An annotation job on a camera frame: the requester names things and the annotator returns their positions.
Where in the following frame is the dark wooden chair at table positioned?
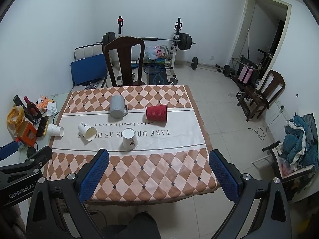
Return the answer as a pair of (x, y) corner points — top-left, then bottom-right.
(103, 36), (146, 87)

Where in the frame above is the yellow plastic bag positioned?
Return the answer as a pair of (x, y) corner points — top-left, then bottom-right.
(7, 106), (24, 137)

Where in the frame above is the white paper cup lying left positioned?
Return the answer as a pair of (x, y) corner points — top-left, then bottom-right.
(47, 123), (64, 137)

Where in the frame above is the dark wooden chair by door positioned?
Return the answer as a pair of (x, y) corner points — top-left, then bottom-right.
(236, 70), (286, 121)

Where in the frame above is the barbell on rack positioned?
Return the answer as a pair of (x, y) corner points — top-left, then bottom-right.
(97, 32), (196, 51)

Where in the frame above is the blue folding chair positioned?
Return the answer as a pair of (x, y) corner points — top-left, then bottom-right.
(70, 44), (108, 86)

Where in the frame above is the black smartphone yellow case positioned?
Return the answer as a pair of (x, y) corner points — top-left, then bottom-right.
(36, 116), (49, 137)

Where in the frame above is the pink exercise machine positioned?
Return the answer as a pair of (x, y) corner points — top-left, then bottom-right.
(231, 49), (273, 92)

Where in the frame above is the chrome dumbbell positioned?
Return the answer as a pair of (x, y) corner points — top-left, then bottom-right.
(168, 75), (178, 85)

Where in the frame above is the orange gift box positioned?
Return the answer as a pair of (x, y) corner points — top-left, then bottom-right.
(17, 121), (37, 147)

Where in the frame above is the checkered brown pink tablecloth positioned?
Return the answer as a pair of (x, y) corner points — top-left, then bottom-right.
(45, 85), (219, 203)

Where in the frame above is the small blue white packet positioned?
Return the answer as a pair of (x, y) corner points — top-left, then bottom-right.
(16, 139), (26, 152)

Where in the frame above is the white paper cup lying centre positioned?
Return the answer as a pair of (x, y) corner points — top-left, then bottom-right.
(78, 122), (97, 141)

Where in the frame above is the black box behind bottle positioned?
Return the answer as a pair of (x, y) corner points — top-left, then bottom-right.
(13, 95), (42, 124)

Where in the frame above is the grey ribbed mug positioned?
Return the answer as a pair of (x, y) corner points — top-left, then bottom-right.
(109, 95), (128, 119)

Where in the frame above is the white red plastic bag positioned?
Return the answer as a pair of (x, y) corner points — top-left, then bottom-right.
(145, 44), (164, 61)

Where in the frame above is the orange snack wrapper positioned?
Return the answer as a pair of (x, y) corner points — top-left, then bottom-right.
(36, 96), (54, 111)

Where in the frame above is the white paper cup with print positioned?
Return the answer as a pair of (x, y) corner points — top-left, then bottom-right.
(122, 128), (138, 150)

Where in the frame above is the crumpled white tissue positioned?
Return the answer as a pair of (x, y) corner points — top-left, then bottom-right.
(46, 101), (57, 117)

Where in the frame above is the pile of blue clothes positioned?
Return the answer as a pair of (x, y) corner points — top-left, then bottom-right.
(276, 113), (318, 175)

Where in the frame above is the barbell on floor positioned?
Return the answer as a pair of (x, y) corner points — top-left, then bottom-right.
(188, 57), (235, 78)

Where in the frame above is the blue black exercise mat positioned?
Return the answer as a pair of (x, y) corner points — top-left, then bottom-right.
(143, 65), (168, 85)

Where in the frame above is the red paper cup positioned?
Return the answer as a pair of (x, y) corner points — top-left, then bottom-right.
(146, 105), (167, 122)

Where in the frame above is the white paper cup lying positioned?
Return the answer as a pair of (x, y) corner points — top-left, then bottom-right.
(78, 122), (97, 141)
(47, 123), (64, 137)

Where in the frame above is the black round lid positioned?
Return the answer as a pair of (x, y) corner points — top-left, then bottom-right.
(26, 147), (37, 158)

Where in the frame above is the dark wine bottle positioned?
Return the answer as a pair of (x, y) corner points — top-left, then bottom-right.
(24, 96), (42, 120)

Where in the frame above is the white weight bench rack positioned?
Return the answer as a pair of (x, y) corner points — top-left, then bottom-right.
(116, 15), (184, 80)

